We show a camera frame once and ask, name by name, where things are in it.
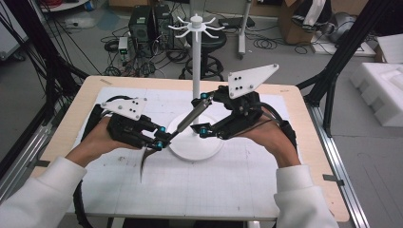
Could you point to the round white table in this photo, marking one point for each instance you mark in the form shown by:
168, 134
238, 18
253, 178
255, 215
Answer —
60, 4

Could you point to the black round stool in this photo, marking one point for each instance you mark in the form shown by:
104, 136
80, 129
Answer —
207, 41

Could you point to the black metal frame stand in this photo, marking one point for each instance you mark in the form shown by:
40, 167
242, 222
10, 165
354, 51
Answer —
345, 53

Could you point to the black computer tower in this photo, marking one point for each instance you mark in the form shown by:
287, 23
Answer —
139, 28
163, 25

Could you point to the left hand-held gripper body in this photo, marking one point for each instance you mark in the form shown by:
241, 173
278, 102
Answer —
126, 126

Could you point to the white rack stand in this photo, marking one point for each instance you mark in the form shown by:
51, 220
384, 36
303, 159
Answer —
196, 63

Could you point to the white stand pole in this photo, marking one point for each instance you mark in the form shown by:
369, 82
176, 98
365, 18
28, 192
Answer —
244, 28

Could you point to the white grid mat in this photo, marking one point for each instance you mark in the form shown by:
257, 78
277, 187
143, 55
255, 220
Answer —
206, 190

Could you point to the aluminium rail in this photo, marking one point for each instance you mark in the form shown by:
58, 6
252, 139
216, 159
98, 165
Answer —
339, 164
19, 158

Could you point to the dark striped cloth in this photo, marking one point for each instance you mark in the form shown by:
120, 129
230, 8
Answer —
312, 14

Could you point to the small silver electronics box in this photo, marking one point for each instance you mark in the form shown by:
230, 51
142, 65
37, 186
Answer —
123, 45

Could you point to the flat black device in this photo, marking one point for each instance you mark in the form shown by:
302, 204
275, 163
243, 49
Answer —
236, 22

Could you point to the person's left hand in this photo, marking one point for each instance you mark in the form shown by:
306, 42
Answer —
92, 142

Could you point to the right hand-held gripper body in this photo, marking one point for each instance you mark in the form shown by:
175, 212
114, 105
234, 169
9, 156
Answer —
244, 110

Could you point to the white foam block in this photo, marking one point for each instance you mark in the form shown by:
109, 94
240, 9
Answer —
391, 47

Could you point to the grey rounded appliance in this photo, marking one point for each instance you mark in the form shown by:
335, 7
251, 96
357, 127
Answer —
343, 25

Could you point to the grey tape strip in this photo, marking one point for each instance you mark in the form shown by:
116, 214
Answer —
333, 180

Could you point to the large white foam packing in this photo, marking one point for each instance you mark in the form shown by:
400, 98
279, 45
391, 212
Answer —
380, 91

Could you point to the person's right hand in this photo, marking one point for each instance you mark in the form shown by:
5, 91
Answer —
272, 139

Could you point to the brown cardboard box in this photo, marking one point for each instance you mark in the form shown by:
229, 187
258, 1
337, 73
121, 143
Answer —
286, 28

